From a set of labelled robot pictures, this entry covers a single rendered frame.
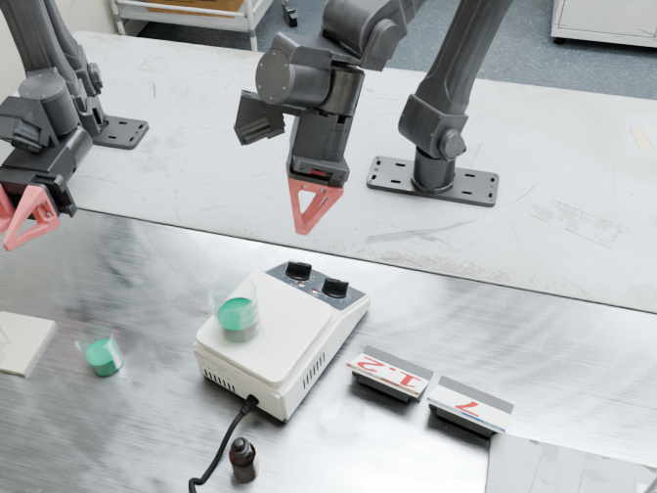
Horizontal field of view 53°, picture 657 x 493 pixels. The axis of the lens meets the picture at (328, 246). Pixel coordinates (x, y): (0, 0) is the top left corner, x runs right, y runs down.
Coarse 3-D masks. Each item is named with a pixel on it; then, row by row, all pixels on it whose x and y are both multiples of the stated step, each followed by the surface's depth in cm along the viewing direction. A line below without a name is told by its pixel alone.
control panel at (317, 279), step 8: (264, 272) 83; (272, 272) 83; (280, 272) 84; (312, 272) 86; (320, 272) 87; (280, 280) 82; (288, 280) 83; (296, 280) 83; (312, 280) 84; (320, 280) 85; (296, 288) 81; (304, 288) 82; (312, 288) 82; (320, 288) 83; (352, 288) 85; (320, 296) 80; (328, 296) 81; (352, 296) 83; (360, 296) 83; (336, 304) 80; (344, 304) 80
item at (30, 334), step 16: (0, 320) 86; (16, 320) 86; (32, 320) 86; (48, 320) 86; (0, 336) 84; (16, 336) 84; (32, 336) 84; (48, 336) 85; (0, 352) 81; (16, 352) 83; (32, 352) 83; (0, 368) 81; (16, 368) 81
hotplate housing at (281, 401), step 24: (336, 312) 78; (360, 312) 83; (336, 336) 78; (216, 360) 74; (312, 360) 74; (240, 384) 75; (264, 384) 72; (288, 384) 72; (312, 384) 78; (264, 408) 75; (288, 408) 74
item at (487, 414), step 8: (440, 392) 76; (448, 392) 77; (440, 400) 74; (448, 400) 74; (456, 400) 75; (464, 400) 76; (456, 408) 73; (464, 408) 73; (472, 408) 74; (480, 408) 75; (488, 408) 75; (480, 416) 72; (488, 416) 73; (496, 416) 74; (504, 416) 74; (496, 424) 71; (504, 424) 72
